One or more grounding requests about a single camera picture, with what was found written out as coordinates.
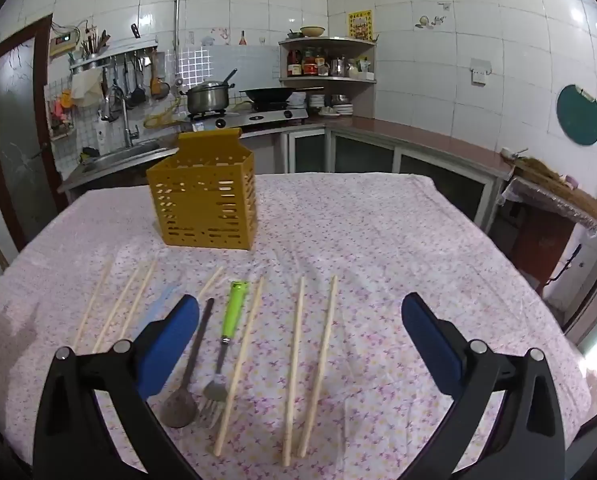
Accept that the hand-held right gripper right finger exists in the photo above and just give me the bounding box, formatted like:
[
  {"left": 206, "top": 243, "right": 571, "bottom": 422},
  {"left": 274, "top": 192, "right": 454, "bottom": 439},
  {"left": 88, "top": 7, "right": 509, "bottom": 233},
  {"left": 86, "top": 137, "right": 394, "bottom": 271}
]
[{"left": 401, "top": 292, "right": 565, "bottom": 480}]

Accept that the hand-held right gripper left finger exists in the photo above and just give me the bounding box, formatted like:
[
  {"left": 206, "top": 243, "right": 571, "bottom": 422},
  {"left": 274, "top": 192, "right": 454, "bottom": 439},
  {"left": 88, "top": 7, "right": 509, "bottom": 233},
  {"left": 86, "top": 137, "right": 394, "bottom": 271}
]
[{"left": 32, "top": 294, "right": 202, "bottom": 480}]

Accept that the light blue plastic utensil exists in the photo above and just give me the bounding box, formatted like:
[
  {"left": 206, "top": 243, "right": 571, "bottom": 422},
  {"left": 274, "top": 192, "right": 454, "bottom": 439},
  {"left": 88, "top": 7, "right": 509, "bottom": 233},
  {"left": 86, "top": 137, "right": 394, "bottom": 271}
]
[{"left": 141, "top": 284, "right": 182, "bottom": 326}]

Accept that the dark metal spoon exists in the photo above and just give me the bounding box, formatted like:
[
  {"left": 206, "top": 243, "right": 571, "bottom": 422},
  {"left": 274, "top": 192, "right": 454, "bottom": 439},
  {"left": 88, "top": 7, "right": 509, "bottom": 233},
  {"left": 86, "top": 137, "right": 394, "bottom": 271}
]
[{"left": 158, "top": 298, "right": 215, "bottom": 429}]

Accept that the green utensil handle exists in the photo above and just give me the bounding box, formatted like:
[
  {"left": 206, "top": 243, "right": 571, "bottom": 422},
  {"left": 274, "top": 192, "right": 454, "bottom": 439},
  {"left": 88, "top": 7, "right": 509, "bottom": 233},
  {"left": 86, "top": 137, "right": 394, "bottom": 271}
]
[{"left": 198, "top": 281, "right": 250, "bottom": 430}]

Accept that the yellow perforated utensil holder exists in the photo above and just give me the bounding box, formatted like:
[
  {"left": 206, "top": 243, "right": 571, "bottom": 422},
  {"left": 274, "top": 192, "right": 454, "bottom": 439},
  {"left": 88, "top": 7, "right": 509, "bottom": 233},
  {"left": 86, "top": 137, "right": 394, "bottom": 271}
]
[{"left": 146, "top": 128, "right": 257, "bottom": 252}]

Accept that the red wooden cabinet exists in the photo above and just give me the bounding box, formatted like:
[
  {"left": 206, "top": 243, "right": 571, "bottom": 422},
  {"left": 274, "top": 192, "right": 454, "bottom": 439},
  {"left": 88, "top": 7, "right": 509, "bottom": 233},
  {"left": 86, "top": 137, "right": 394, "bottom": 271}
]
[{"left": 511, "top": 205, "right": 574, "bottom": 286}]

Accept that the steel kitchen sink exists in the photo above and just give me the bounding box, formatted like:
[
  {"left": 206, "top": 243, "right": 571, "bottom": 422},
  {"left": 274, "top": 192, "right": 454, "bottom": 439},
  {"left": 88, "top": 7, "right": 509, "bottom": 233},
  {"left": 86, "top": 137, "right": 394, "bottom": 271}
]
[{"left": 81, "top": 140, "right": 162, "bottom": 171}]

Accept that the side table with plastic cover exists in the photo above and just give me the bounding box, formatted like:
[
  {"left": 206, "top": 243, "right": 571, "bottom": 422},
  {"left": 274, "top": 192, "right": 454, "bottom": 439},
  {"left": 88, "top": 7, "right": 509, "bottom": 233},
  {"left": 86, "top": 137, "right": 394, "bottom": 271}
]
[{"left": 501, "top": 147, "right": 597, "bottom": 236}]

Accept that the kitchen counter with cabinets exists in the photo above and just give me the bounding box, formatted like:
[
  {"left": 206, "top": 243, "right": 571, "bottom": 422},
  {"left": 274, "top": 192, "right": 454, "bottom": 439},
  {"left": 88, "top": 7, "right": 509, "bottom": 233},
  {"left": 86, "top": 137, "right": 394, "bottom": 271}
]
[{"left": 58, "top": 115, "right": 514, "bottom": 233}]

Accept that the chrome faucet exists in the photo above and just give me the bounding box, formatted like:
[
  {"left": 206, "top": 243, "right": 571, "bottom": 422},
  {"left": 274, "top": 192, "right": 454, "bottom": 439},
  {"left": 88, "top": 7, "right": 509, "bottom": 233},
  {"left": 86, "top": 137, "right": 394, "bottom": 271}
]
[{"left": 121, "top": 97, "right": 140, "bottom": 148}]

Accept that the steel gas stove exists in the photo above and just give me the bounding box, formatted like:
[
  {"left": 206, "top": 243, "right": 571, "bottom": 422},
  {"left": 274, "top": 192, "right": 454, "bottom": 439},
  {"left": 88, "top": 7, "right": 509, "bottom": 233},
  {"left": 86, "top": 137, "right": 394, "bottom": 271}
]
[{"left": 186, "top": 105, "right": 310, "bottom": 131}]

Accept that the steel cooking pot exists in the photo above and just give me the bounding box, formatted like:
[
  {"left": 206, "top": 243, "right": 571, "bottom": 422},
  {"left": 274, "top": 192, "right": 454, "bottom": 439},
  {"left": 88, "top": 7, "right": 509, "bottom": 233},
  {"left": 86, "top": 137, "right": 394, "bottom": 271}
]
[{"left": 180, "top": 80, "right": 235, "bottom": 114}]

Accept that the black hanging spatula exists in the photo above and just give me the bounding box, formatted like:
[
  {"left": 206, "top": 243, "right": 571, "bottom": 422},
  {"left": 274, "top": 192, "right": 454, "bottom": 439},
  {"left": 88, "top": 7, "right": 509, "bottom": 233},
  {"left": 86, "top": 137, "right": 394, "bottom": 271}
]
[{"left": 131, "top": 55, "right": 146, "bottom": 106}]

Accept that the brown hanging ladle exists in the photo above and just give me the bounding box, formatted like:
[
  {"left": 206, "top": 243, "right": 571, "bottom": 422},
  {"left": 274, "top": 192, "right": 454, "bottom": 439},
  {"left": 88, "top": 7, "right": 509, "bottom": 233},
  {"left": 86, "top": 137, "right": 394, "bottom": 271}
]
[{"left": 151, "top": 52, "right": 170, "bottom": 100}]

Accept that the brown door with frosted glass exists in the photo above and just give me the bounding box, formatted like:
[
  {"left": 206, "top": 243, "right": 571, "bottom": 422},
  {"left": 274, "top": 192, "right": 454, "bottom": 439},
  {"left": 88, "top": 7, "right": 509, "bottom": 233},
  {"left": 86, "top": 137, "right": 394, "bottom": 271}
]
[{"left": 0, "top": 15, "right": 69, "bottom": 251}]

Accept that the black wok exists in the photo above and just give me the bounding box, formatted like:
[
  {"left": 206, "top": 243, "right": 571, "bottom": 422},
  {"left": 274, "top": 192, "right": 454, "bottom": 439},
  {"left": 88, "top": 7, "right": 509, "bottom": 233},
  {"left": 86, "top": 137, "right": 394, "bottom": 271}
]
[{"left": 239, "top": 86, "right": 295, "bottom": 106}]

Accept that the white hanging cloth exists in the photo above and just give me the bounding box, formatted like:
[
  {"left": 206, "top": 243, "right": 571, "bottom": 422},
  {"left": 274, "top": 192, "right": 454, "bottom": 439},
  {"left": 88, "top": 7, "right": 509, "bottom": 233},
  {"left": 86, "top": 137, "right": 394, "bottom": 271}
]
[{"left": 71, "top": 70, "right": 104, "bottom": 106}]

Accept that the green round cutting board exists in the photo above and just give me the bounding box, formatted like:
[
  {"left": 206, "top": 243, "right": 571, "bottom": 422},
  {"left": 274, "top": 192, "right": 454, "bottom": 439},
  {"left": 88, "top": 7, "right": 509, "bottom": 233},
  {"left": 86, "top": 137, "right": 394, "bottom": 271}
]
[{"left": 557, "top": 85, "right": 597, "bottom": 147}]

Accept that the cup of kitchen tools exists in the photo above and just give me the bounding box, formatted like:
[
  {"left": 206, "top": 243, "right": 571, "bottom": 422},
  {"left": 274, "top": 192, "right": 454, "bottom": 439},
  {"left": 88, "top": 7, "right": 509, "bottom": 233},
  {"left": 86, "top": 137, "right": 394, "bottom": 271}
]
[{"left": 81, "top": 27, "right": 112, "bottom": 58}]

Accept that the white wall socket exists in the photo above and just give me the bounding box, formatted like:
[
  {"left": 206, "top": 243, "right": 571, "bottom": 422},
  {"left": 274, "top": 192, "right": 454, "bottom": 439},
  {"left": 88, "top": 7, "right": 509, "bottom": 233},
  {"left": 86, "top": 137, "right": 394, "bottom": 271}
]
[{"left": 469, "top": 58, "right": 492, "bottom": 85}]

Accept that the steel wall utensil rack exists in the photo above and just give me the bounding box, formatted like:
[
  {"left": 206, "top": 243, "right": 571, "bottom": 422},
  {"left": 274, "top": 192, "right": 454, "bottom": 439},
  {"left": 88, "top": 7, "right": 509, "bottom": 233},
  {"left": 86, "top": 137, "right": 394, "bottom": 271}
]
[{"left": 68, "top": 37, "right": 159, "bottom": 73}]

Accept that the beige wall box with display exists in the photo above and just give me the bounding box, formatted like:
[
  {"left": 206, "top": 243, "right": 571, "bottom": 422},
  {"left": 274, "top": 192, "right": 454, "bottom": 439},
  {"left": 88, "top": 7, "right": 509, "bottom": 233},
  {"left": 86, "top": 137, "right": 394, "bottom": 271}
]
[{"left": 48, "top": 30, "right": 79, "bottom": 56}]

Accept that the corner wall shelf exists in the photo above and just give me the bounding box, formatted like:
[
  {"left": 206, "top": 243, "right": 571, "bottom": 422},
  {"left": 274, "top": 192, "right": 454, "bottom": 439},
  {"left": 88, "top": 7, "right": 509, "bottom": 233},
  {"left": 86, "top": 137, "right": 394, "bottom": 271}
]
[{"left": 278, "top": 36, "right": 378, "bottom": 116}]

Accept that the yellow wall poster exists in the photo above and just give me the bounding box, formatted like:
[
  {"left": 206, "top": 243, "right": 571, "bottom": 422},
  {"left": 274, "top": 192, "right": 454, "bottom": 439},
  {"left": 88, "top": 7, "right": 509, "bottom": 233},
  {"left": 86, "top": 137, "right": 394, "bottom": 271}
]
[{"left": 348, "top": 10, "right": 374, "bottom": 41}]

